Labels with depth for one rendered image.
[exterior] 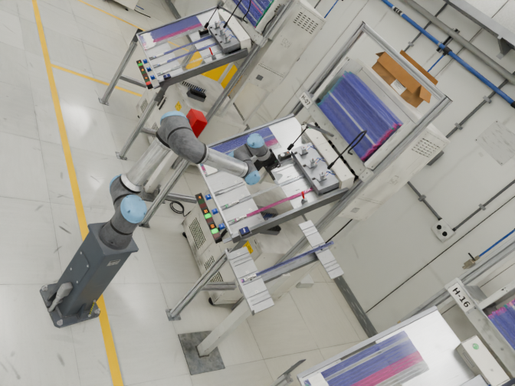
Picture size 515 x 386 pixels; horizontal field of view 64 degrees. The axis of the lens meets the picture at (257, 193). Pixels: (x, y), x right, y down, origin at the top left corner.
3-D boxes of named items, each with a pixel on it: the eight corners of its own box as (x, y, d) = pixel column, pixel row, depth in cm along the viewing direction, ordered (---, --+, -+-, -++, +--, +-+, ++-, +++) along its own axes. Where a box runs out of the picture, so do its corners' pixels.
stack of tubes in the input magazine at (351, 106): (362, 161, 224) (398, 123, 212) (316, 104, 253) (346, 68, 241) (373, 165, 233) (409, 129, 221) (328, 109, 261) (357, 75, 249)
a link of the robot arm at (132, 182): (108, 210, 189) (178, 124, 168) (103, 187, 197) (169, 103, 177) (131, 215, 197) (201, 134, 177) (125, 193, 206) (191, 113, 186)
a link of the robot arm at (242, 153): (232, 166, 200) (252, 155, 199) (224, 151, 206) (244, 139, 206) (238, 175, 206) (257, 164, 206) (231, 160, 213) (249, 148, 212)
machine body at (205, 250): (208, 309, 275) (262, 252, 247) (176, 228, 314) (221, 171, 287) (274, 305, 320) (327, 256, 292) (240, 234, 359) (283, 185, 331)
